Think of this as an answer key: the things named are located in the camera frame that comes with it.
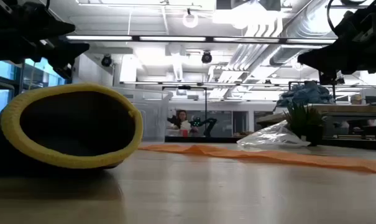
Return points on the small green potted plant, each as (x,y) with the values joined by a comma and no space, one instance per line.
(305,124)

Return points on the white round ceiling lamp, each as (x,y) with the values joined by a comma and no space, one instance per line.
(190,23)

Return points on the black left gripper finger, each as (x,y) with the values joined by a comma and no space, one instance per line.
(66,53)
(54,28)

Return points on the black background robot arm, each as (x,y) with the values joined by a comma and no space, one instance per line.
(209,124)

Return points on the wooden workbench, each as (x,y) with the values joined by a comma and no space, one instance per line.
(346,109)

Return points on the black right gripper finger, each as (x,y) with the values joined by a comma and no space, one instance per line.
(324,60)
(346,25)

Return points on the red cup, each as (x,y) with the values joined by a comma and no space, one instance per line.
(184,133)

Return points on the grey printed glove yellow cuff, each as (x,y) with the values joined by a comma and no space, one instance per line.
(76,124)

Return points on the orange bandage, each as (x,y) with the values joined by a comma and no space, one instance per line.
(268,155)

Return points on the blue cloth pile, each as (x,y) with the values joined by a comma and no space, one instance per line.
(305,93)

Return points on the clear plastic bag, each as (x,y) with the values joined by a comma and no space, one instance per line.
(268,137)

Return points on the black ceiling spotlight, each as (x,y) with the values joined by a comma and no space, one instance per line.
(206,57)
(106,60)

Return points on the person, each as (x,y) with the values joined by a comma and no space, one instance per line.
(182,119)
(357,99)

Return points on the clear plastic bin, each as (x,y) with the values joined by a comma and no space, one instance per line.
(153,118)

